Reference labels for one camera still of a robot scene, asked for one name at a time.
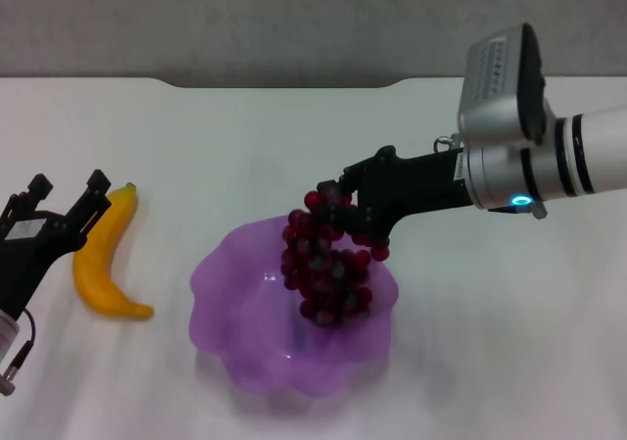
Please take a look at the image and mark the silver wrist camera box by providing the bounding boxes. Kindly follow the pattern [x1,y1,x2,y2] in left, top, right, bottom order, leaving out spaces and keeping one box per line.
[457,22,558,146]

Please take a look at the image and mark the yellow banana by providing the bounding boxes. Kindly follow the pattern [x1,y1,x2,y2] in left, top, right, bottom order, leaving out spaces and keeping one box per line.
[72,182,156,321]

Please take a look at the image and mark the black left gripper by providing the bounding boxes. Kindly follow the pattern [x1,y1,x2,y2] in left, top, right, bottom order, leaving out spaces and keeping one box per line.
[0,169,113,319]

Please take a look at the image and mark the black cable with metal plug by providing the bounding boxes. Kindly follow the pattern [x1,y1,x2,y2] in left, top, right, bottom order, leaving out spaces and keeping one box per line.
[0,307,37,396]

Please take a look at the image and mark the silver cable connector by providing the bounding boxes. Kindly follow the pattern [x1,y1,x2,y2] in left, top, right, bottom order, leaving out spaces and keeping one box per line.
[432,134,465,154]

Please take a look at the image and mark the dark red grape bunch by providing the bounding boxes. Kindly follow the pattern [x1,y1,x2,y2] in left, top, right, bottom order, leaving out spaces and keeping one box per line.
[279,189,391,329]

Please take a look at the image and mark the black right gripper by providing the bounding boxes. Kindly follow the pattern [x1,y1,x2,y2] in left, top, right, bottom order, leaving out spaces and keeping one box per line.
[313,145,475,248]

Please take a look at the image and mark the purple scalloped plastic bowl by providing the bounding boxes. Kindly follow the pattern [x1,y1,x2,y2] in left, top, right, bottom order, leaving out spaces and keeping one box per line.
[188,217,400,401]

